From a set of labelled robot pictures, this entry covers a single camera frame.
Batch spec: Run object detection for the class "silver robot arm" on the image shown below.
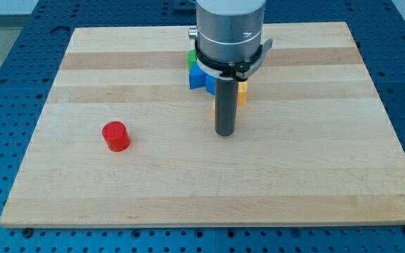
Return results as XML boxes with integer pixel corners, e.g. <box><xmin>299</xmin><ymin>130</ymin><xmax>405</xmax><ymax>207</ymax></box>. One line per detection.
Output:
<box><xmin>188</xmin><ymin>0</ymin><xmax>266</xmax><ymax>63</ymax></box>

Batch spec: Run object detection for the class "wooden board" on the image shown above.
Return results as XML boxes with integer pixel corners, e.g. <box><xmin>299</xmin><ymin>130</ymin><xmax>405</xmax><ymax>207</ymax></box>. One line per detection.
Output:
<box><xmin>0</xmin><ymin>22</ymin><xmax>405</xmax><ymax>228</ymax></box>

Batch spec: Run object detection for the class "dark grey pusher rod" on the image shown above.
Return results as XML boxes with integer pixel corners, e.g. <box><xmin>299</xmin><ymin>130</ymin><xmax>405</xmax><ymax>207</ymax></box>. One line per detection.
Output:
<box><xmin>214</xmin><ymin>79</ymin><xmax>238</xmax><ymax>136</ymax></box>

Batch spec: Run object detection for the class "blue block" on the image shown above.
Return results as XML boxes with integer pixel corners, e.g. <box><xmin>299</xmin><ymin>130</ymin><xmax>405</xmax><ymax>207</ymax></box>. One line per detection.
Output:
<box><xmin>188</xmin><ymin>63</ymin><xmax>215</xmax><ymax>95</ymax></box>

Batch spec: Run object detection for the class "yellow block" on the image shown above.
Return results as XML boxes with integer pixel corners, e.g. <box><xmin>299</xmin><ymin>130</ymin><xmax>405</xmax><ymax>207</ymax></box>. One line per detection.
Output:
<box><xmin>212</xmin><ymin>82</ymin><xmax>248</xmax><ymax>120</ymax></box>

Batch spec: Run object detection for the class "green block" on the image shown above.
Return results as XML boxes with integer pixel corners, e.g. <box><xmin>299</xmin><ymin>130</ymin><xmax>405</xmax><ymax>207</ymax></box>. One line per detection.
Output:
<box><xmin>186</xmin><ymin>49</ymin><xmax>197</xmax><ymax>71</ymax></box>

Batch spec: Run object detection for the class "red cylinder block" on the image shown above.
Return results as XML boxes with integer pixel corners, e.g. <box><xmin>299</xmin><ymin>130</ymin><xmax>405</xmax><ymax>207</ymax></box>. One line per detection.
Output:
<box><xmin>101</xmin><ymin>122</ymin><xmax>131</xmax><ymax>152</ymax></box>

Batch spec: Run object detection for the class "black clamp ring with lever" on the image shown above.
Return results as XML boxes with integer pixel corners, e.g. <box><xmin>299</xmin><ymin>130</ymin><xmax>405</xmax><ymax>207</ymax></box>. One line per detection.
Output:
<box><xmin>193</xmin><ymin>38</ymin><xmax>274</xmax><ymax>82</ymax></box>

